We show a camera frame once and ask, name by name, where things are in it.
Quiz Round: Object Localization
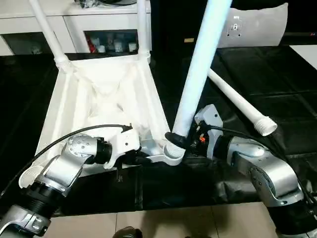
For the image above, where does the left robot leg dark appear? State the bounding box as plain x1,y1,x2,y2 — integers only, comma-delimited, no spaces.
115,226,142,238

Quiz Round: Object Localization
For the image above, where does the dark clutter on cabinet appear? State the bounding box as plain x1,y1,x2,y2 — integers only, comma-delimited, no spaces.
73,0,139,9

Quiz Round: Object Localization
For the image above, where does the white flat board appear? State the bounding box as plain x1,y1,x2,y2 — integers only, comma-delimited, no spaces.
289,44,317,71

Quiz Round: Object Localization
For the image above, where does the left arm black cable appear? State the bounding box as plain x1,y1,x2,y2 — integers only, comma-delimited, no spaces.
0,123,133,199

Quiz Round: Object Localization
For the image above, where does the black work mat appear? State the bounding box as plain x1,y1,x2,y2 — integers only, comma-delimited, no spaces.
0,46,317,219

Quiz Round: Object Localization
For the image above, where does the white plastic table top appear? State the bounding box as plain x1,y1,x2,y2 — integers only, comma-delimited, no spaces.
19,53,186,188

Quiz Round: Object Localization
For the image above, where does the white cabinet with glass doors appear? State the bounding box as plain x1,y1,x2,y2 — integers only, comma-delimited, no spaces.
0,0,152,55

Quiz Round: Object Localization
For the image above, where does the black cabinet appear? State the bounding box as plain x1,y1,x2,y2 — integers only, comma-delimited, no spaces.
151,0,231,54

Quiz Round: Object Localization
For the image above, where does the white plastic table leg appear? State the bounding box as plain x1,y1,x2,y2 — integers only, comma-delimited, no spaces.
207,68,278,137
28,0,75,75
137,0,152,64
163,0,234,161

